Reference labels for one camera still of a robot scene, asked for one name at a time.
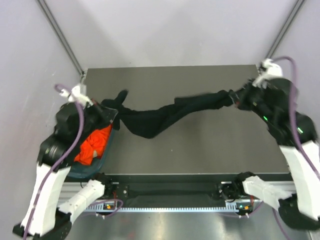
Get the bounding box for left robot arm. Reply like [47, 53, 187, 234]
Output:
[12, 102, 118, 240]

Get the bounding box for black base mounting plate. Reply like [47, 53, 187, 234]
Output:
[102, 173, 247, 209]

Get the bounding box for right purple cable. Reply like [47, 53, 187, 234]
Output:
[272, 56, 320, 178]

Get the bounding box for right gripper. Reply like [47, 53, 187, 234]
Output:
[229, 76, 274, 123]

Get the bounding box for aluminium frame rail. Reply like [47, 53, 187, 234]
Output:
[58, 181, 296, 203]

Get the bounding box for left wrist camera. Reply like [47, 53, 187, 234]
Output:
[59, 83, 94, 108]

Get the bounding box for slotted cable duct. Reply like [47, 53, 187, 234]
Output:
[84, 202, 239, 213]

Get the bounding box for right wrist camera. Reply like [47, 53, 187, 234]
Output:
[252, 58, 283, 88]

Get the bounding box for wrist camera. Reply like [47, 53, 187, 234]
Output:
[252, 58, 283, 88]
[59, 83, 94, 108]

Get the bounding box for black t-shirt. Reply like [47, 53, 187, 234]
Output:
[101, 89, 235, 139]

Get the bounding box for orange t-shirt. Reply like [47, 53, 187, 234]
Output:
[74, 125, 113, 166]

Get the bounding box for teal plastic basket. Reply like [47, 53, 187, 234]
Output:
[64, 124, 114, 179]

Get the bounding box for corner aluminium post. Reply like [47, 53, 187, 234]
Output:
[265, 0, 307, 59]
[36, 0, 85, 76]

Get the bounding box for right corner aluminium post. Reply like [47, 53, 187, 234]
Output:
[265, 0, 307, 59]

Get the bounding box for left corner aluminium post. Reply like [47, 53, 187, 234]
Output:
[36, 0, 85, 76]

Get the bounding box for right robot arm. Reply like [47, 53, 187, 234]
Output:
[229, 77, 320, 231]

